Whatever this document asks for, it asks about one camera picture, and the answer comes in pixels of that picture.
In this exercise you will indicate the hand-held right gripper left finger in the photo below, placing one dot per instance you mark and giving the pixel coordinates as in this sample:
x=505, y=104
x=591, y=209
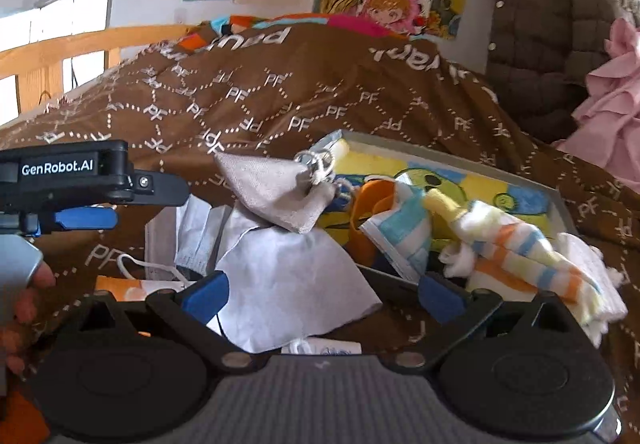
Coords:
x=205, y=299

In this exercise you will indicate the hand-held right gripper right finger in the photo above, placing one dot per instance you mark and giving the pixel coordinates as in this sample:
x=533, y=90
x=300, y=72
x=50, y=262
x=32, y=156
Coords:
x=440, y=299

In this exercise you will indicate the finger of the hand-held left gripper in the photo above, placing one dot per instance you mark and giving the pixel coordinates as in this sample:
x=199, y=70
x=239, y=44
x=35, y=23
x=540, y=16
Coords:
x=80, y=220

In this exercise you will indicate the pleated face mask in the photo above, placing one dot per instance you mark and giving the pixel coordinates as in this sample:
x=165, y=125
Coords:
x=190, y=234

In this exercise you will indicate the blue white striped cloth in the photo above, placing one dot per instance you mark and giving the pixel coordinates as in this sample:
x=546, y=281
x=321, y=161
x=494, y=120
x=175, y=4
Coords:
x=400, y=234

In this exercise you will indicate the pastel striped white cloth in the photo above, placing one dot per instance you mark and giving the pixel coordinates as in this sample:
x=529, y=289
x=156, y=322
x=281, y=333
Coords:
x=525, y=254

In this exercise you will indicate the white face mask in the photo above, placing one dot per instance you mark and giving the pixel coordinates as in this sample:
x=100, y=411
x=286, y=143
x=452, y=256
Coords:
x=300, y=284

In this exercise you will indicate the orange fabric band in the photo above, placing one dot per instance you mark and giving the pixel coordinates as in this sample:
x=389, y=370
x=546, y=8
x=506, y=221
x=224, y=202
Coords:
x=362, y=209

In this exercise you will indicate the colourful picture tray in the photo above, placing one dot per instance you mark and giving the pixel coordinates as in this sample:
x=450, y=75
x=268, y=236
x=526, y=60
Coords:
x=520, y=199

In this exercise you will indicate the person's left hand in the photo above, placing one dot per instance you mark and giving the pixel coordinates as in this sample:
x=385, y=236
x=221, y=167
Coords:
x=25, y=306

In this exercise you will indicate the orange and white box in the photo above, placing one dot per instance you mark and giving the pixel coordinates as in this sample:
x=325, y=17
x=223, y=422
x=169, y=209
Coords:
x=120, y=288

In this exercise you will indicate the white box with blue print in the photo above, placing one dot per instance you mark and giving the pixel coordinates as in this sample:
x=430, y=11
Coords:
x=330, y=348

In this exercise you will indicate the window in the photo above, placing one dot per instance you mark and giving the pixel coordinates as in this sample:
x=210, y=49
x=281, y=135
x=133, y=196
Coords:
x=65, y=9

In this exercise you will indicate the brown printed blanket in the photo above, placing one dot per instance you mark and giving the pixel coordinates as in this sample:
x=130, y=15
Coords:
x=300, y=89

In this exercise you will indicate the pink cloth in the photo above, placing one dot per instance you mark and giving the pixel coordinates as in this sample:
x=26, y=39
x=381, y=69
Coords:
x=610, y=109

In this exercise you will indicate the brown quilted jacket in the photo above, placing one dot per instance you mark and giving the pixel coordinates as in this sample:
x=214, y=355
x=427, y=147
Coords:
x=550, y=34

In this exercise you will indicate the wooden slatted bed rail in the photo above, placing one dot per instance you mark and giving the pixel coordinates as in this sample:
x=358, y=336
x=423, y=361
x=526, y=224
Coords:
x=75, y=44

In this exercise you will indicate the pink framed girl wall poster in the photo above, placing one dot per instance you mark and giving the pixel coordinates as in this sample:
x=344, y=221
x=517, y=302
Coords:
x=392, y=4

